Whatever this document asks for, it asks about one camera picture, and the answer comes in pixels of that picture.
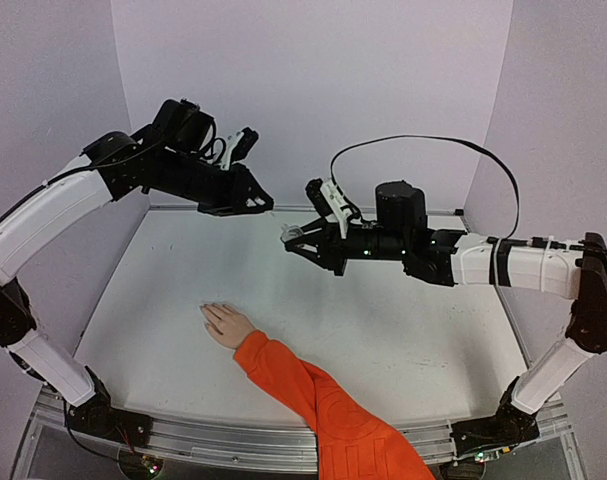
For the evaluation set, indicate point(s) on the mannequin hand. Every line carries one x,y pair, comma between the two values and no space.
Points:
227,326

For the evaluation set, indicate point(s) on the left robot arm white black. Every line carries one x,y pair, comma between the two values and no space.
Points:
179,154

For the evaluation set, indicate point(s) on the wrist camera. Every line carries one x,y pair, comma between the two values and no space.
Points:
331,204
237,147

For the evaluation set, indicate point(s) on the clear nail polish bottle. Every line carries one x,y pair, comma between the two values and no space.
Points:
290,232

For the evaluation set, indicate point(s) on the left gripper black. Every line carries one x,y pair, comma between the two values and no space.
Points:
239,198

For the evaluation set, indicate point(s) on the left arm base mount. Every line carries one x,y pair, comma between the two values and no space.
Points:
97,417

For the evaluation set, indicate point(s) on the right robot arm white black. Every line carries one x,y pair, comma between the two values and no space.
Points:
573,270

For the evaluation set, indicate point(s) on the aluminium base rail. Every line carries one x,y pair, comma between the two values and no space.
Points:
201,449

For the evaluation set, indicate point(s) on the orange sleeve forearm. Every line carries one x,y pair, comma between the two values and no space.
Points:
352,443

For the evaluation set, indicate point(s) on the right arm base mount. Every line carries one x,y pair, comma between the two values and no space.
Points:
508,427

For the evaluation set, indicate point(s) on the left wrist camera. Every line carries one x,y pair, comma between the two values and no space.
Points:
237,147

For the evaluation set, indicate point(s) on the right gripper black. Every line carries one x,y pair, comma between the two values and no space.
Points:
336,245

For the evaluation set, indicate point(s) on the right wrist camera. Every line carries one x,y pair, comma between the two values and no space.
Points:
331,204

